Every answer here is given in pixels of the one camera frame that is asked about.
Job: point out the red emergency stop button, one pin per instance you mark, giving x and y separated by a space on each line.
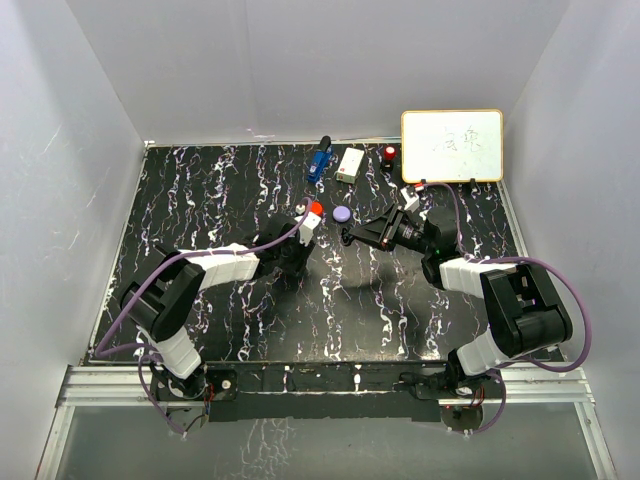
389 155

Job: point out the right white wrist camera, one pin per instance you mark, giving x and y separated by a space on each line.
410 195

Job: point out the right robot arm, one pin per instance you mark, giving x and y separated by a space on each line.
524 310

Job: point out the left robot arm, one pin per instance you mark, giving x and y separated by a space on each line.
161 312

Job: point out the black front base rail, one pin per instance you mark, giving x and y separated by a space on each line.
418 392

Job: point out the white rectangular box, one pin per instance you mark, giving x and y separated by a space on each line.
348 169

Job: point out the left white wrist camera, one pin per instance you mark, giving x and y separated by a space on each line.
306 230

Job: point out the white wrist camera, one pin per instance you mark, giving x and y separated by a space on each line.
306 230
410 195

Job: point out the orange earbud charging case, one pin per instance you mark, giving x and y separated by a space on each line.
317 209

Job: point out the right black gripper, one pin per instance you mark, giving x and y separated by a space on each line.
382 229

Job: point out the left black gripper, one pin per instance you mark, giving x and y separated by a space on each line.
303 253

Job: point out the white whiteboard wooden frame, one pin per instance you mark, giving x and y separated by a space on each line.
452 146

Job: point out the blue black stapler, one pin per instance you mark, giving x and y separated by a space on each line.
320 160

